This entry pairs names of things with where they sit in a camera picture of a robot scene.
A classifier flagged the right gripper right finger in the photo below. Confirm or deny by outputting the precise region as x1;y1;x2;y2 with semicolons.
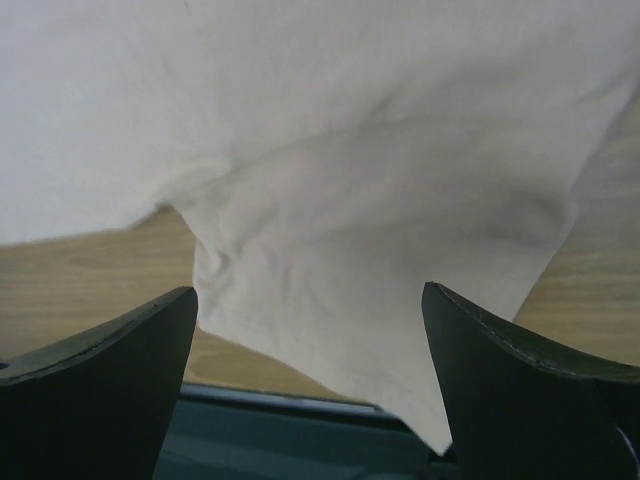
422;283;639;479

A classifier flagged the beige t shirt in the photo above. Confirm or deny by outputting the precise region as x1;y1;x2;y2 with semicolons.
1;1;639;453

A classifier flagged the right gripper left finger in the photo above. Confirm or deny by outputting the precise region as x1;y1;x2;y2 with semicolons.
1;287;198;479

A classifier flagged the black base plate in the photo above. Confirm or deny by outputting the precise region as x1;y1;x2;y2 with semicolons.
153;383;461;480

